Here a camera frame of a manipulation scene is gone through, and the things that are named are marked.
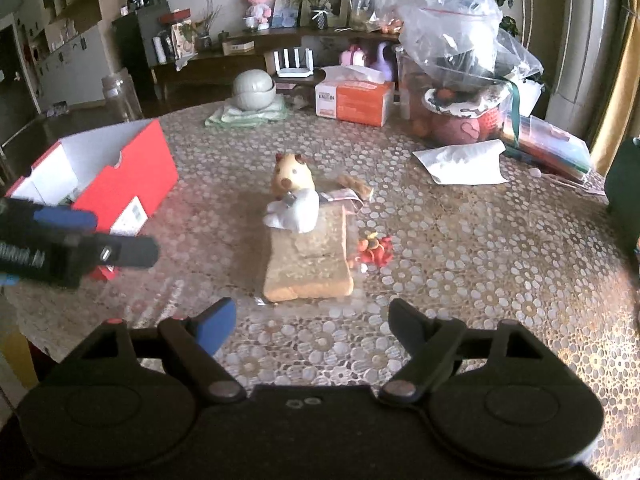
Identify red dragon keychain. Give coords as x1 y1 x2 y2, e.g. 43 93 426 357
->
350 232 393 269

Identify pink white small box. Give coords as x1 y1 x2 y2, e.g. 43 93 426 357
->
319 188 364 212

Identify red white cardboard box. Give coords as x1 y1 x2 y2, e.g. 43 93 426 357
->
2 119 178 280

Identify clear plastic jar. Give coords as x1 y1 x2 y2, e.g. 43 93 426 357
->
102 68 144 122

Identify wrapped biscuit snack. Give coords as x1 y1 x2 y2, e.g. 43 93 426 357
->
336 174 374 202

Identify green folded cloth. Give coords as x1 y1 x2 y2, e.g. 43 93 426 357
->
204 94 290 128

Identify white paper sheet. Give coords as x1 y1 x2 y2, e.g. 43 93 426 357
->
412 140 508 185

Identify black tall shelf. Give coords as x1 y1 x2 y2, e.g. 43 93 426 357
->
112 0 169 101

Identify green ceramic bowls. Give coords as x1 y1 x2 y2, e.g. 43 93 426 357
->
232 70 276 112

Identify pink round pouch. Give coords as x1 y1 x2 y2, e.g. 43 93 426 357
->
430 108 501 145

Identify stack of colourful books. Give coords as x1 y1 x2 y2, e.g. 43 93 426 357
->
500 115 592 182

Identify wooden tv cabinet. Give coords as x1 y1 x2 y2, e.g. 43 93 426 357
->
151 27 398 100

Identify white router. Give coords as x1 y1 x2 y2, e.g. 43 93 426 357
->
272 47 314 78

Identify orange tissue box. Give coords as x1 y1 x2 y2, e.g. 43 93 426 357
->
314 65 394 127

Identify pink bear plush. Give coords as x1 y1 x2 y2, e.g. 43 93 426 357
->
243 0 272 32

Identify purple vase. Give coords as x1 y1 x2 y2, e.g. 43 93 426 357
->
371 41 397 82

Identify yellow curtain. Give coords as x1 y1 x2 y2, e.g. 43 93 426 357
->
591 0 639 176

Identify pink small backpack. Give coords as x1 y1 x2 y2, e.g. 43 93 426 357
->
340 44 368 67

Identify large clear plastic bag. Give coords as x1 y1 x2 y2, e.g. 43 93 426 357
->
394 0 546 146

